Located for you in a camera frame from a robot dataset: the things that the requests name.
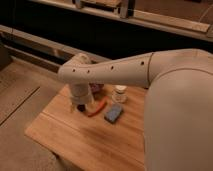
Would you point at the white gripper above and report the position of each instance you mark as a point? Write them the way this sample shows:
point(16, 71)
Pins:
point(80, 94)

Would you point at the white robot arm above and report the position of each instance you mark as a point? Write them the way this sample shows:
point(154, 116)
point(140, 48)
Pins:
point(178, 108)

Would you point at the black eraser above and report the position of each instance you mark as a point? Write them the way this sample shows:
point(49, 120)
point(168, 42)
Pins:
point(81, 108)

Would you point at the purple bowl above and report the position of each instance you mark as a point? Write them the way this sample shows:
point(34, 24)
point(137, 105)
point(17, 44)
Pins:
point(95, 88)

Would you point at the orange carrot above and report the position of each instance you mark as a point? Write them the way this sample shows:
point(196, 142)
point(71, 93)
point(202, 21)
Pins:
point(100, 106)

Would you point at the blue sponge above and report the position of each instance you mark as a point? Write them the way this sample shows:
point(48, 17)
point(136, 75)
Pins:
point(113, 113)

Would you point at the wooden cutting board table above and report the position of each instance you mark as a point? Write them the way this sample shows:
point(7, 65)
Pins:
point(92, 143)

